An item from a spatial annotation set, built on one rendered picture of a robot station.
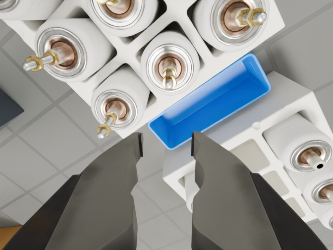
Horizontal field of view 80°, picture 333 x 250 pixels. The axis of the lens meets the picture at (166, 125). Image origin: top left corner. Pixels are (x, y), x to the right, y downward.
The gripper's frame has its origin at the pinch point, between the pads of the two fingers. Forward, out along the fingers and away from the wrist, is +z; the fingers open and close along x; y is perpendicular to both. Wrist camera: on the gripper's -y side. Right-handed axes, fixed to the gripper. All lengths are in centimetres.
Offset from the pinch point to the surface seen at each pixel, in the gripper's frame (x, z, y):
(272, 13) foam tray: 17.5, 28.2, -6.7
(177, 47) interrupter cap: 1.3, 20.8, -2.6
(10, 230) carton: -73, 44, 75
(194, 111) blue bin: 7, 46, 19
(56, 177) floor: -45, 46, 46
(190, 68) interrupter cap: 3.3, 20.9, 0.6
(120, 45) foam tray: -9.0, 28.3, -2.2
